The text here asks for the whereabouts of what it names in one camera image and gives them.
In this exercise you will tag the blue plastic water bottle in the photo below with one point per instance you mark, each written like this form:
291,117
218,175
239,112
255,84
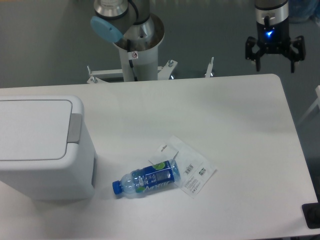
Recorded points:
149,178

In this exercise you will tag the silver robot arm base joint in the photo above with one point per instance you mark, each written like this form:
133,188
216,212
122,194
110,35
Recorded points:
129,24

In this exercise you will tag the white trash can lid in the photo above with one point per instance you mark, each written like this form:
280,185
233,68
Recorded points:
34,130

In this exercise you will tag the black clamp at table edge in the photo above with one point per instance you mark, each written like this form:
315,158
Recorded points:
311,212

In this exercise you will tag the white plastic trash can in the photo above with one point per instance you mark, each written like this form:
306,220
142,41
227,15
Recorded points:
69,178

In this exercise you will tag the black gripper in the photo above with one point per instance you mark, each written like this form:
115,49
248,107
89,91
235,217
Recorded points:
275,39

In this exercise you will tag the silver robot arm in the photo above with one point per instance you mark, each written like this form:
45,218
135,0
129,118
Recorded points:
271,12

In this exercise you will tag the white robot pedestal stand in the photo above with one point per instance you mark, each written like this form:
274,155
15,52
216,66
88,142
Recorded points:
136,66

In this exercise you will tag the white frame at right edge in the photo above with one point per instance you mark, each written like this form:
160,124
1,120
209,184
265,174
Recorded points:
312,110

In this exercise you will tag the white plastic packaging bag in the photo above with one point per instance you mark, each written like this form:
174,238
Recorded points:
194,169

